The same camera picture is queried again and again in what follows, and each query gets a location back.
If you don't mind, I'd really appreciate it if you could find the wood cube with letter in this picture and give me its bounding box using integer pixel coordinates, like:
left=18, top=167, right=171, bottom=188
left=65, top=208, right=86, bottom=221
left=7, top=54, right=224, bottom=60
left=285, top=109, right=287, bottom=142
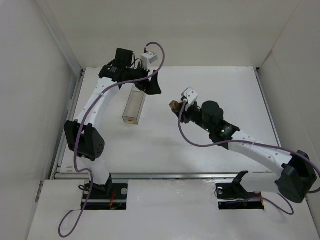
left=169, top=100, right=183, bottom=112

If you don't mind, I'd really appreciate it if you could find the clear plastic drawer box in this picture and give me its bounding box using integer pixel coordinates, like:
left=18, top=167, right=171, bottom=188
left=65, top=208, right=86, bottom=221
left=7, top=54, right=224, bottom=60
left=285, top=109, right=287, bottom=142
left=122, top=85, right=147, bottom=125

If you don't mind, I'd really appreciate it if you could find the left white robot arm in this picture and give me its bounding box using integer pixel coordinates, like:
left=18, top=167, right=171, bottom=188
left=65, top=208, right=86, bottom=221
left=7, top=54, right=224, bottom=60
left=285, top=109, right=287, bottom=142
left=64, top=48, right=162, bottom=194

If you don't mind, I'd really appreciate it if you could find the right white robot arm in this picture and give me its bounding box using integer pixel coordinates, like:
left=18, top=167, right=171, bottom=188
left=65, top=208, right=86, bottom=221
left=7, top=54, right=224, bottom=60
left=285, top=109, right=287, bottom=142
left=171, top=100, right=320, bottom=204

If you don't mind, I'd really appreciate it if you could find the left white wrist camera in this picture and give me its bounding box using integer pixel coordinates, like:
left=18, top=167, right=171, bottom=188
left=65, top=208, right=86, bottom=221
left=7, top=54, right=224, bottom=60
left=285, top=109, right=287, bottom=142
left=140, top=51, right=158, bottom=67

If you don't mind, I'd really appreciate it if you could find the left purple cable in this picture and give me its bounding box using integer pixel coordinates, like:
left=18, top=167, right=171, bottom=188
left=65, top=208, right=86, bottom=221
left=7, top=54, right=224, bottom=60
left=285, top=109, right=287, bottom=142
left=57, top=41, right=166, bottom=238

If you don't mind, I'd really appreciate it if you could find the purple cable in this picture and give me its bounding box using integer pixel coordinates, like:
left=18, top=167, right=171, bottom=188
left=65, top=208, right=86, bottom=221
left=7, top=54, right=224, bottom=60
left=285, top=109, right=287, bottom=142
left=57, top=41, right=166, bottom=238
left=177, top=99, right=320, bottom=216

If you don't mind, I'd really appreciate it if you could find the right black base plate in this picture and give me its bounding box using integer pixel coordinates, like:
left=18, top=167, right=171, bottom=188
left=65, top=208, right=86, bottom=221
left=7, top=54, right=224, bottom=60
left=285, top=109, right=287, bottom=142
left=214, top=182, right=265, bottom=210

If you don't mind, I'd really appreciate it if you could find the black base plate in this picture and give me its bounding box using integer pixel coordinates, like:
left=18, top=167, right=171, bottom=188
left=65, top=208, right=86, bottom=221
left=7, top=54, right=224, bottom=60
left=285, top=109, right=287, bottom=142
left=214, top=182, right=265, bottom=210
left=84, top=183, right=128, bottom=211

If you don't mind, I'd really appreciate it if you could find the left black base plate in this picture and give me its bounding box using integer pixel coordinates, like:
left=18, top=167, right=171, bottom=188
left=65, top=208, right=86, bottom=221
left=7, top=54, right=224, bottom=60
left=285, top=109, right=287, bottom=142
left=84, top=183, right=128, bottom=211

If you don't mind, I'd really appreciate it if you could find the aluminium front rail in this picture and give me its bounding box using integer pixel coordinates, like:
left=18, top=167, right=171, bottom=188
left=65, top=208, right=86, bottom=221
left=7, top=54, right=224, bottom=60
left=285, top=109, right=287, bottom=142
left=53, top=172, right=292, bottom=180

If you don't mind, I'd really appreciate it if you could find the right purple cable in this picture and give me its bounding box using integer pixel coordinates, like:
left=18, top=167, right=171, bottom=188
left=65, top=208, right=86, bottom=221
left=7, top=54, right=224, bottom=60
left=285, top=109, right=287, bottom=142
left=177, top=99, right=320, bottom=216

